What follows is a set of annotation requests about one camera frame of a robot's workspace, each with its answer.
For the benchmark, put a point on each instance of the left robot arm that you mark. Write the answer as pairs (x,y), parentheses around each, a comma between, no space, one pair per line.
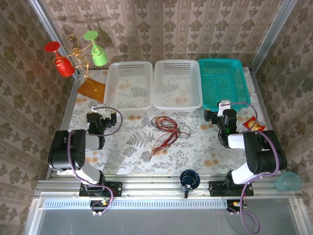
(63,151)

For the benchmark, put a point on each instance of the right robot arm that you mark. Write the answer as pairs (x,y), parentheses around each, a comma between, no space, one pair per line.
(264,151)

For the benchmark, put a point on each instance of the red snack packet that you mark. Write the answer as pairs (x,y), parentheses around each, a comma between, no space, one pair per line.
(252,122)

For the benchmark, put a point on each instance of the floral tablecloth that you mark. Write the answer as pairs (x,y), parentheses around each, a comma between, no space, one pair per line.
(117,156)

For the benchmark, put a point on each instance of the white perforated plastic basket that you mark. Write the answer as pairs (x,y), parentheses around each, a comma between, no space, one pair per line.
(127,85)
(176,85)

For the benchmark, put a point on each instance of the teal perforated plastic basket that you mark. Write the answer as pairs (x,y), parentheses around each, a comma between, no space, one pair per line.
(222,80)

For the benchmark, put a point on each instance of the dark blue mug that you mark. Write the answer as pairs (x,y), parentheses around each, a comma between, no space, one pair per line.
(190,180)

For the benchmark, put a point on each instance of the red plastic wine glass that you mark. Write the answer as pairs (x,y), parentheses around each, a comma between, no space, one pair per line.
(64,66)

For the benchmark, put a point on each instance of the green plastic wine glass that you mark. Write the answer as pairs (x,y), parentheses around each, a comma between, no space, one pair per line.
(99,56)

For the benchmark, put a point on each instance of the translucent teal plastic cup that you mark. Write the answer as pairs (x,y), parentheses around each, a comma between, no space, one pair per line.
(288,182)

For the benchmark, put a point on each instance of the grey metal shelf panel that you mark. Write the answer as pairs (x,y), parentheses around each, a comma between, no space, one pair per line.
(159,222)

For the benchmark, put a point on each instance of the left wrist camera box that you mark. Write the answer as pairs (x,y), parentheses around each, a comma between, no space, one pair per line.
(100,109)

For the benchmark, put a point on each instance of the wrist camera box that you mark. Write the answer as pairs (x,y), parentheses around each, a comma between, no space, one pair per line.
(223,106)
(100,109)

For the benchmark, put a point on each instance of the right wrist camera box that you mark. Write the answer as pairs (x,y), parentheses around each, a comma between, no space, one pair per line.
(223,106)

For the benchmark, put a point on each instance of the aluminium table side rail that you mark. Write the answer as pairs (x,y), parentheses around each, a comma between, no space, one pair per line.
(66,115)
(258,93)

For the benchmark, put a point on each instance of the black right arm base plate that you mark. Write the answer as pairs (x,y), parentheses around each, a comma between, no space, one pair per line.
(216,188)

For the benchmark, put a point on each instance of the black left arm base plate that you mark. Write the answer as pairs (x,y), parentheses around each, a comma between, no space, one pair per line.
(115,188)

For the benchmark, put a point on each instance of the aluminium mounting rail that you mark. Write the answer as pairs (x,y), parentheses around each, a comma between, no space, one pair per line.
(151,186)

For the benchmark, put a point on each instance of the aluminium frame post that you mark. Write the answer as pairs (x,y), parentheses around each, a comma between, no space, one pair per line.
(271,34)
(49,27)

